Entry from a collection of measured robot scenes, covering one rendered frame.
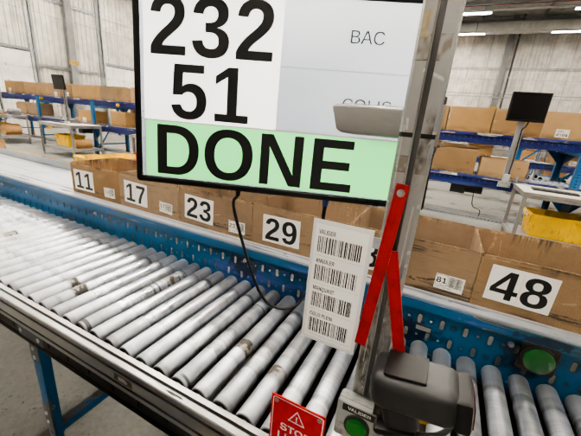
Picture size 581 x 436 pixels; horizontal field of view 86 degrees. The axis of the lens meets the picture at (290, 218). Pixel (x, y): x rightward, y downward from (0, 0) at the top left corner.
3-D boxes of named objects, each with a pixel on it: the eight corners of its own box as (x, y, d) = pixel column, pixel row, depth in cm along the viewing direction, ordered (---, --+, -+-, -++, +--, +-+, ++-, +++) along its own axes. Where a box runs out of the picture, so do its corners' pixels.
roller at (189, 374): (175, 381, 74) (182, 400, 75) (280, 287, 119) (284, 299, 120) (162, 380, 77) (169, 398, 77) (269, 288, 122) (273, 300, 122)
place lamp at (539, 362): (520, 368, 85) (527, 348, 83) (519, 366, 86) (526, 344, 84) (551, 379, 83) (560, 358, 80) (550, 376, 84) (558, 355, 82)
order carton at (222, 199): (178, 221, 142) (177, 185, 137) (220, 208, 168) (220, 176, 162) (251, 242, 126) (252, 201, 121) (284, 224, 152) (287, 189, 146)
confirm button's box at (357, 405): (331, 433, 48) (336, 400, 46) (337, 418, 51) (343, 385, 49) (375, 457, 46) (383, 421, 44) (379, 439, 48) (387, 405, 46)
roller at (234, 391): (211, 400, 70) (227, 417, 69) (305, 295, 115) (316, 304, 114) (204, 412, 72) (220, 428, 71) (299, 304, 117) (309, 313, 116)
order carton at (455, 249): (343, 269, 111) (350, 223, 105) (364, 243, 136) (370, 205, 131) (469, 304, 95) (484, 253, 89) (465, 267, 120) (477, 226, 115)
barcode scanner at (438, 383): (469, 478, 36) (478, 404, 34) (366, 439, 42) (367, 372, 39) (466, 432, 42) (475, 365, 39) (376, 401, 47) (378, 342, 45)
